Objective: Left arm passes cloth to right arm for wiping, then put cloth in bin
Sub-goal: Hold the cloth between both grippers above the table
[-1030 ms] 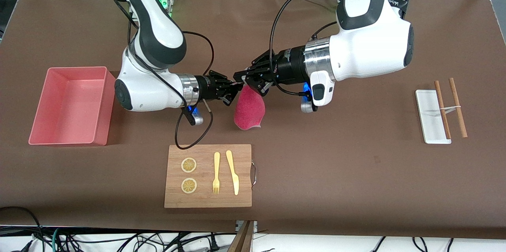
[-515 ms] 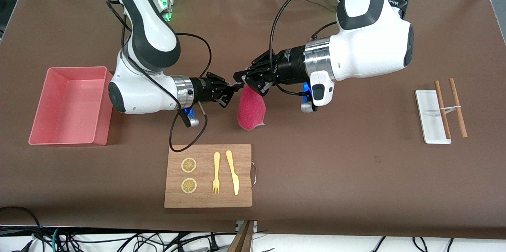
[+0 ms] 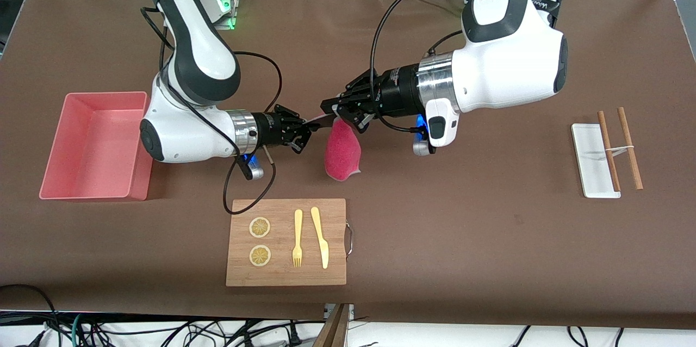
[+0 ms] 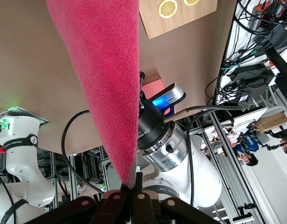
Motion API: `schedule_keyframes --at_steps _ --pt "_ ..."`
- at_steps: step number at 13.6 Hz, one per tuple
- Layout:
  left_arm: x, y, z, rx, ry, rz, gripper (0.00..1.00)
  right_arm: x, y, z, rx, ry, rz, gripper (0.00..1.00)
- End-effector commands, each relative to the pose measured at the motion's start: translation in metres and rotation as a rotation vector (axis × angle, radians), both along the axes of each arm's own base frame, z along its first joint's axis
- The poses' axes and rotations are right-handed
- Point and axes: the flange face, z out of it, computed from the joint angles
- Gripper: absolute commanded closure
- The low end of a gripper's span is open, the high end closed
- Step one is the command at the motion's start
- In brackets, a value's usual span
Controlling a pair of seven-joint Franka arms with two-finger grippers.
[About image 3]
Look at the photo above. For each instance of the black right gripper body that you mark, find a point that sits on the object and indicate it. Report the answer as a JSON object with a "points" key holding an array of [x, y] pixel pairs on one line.
{"points": [[268, 128]]}

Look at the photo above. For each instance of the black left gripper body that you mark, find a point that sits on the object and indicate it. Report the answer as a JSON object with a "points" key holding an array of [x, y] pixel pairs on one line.
{"points": [[398, 92]]}

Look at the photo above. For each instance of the pink and grey cloth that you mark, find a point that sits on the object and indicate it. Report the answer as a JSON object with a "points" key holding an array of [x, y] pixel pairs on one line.
{"points": [[342, 154]]}

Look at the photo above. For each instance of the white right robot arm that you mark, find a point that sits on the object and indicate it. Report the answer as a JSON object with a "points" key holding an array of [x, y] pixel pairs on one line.
{"points": [[196, 53]]}

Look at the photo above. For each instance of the yellow plastic fork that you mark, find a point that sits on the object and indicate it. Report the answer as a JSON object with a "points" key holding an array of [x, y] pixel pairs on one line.
{"points": [[298, 227]]}

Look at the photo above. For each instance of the yellow lemon slice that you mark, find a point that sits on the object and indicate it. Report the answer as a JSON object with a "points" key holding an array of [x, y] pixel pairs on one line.
{"points": [[259, 227], [260, 255]]}

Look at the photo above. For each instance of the yellow plastic knife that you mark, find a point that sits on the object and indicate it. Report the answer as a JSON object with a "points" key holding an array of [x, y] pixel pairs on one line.
{"points": [[321, 238]]}

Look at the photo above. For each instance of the brown table cover sheet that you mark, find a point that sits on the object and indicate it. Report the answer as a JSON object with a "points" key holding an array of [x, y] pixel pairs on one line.
{"points": [[435, 200]]}

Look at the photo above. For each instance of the wooden cutting board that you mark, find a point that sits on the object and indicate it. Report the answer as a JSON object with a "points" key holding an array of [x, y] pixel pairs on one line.
{"points": [[283, 276]]}

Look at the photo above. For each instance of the pink plastic bin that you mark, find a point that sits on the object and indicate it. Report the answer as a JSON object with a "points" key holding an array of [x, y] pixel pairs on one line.
{"points": [[92, 146]]}

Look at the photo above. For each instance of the brown wooden stand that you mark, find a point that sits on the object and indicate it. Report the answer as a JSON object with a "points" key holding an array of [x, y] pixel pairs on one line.
{"points": [[333, 330]]}

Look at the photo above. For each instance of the white rectangular rack tray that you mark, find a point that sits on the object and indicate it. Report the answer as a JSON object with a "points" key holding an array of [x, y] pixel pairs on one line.
{"points": [[587, 173]]}

